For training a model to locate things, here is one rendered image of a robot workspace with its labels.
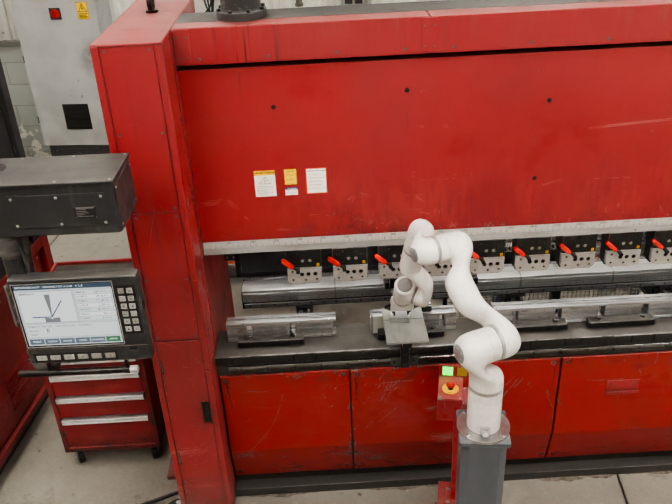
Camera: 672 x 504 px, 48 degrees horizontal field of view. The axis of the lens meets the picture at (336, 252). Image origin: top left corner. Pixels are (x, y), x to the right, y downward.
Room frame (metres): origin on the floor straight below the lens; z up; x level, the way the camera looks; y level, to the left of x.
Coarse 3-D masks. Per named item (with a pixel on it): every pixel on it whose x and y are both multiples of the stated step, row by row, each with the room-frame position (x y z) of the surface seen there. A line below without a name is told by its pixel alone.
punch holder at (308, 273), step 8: (288, 256) 2.83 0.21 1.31; (296, 256) 2.83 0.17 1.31; (304, 256) 2.83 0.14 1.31; (312, 256) 2.83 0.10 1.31; (320, 256) 2.83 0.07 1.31; (296, 264) 2.83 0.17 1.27; (304, 264) 2.83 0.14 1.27; (312, 264) 2.83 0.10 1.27; (320, 264) 2.83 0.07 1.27; (288, 272) 2.82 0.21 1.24; (304, 272) 2.82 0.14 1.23; (312, 272) 2.82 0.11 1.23; (320, 272) 2.82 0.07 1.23; (288, 280) 2.82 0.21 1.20; (296, 280) 2.82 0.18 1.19; (304, 280) 2.82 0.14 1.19; (312, 280) 2.82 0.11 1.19; (320, 280) 2.83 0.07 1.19
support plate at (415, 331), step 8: (384, 312) 2.83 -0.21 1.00; (416, 312) 2.81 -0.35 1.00; (416, 320) 2.75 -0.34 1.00; (384, 328) 2.70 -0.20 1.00; (392, 328) 2.70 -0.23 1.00; (400, 328) 2.70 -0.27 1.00; (408, 328) 2.69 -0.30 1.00; (416, 328) 2.69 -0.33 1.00; (424, 328) 2.69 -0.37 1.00; (392, 336) 2.64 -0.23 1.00; (400, 336) 2.64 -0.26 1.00; (408, 336) 2.63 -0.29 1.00; (416, 336) 2.63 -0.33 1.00; (424, 336) 2.63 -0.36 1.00; (392, 344) 2.59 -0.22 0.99
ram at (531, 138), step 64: (256, 64) 2.86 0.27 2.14; (320, 64) 2.83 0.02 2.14; (384, 64) 2.83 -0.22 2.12; (448, 64) 2.84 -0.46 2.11; (512, 64) 2.84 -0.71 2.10; (576, 64) 2.84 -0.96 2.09; (640, 64) 2.85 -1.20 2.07; (192, 128) 2.82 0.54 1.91; (256, 128) 2.83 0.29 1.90; (320, 128) 2.83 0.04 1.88; (384, 128) 2.83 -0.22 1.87; (448, 128) 2.84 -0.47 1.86; (512, 128) 2.84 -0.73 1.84; (576, 128) 2.84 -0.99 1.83; (640, 128) 2.85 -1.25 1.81; (384, 192) 2.83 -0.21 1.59; (448, 192) 2.84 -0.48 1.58; (512, 192) 2.84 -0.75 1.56; (576, 192) 2.84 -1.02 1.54; (640, 192) 2.85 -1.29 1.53
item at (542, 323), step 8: (528, 320) 2.85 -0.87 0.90; (536, 320) 2.84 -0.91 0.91; (544, 320) 2.84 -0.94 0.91; (552, 320) 2.84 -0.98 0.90; (560, 320) 2.83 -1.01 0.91; (520, 328) 2.80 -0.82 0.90; (528, 328) 2.80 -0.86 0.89; (536, 328) 2.80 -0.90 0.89; (544, 328) 2.80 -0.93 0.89; (552, 328) 2.80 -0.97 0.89; (560, 328) 2.80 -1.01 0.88
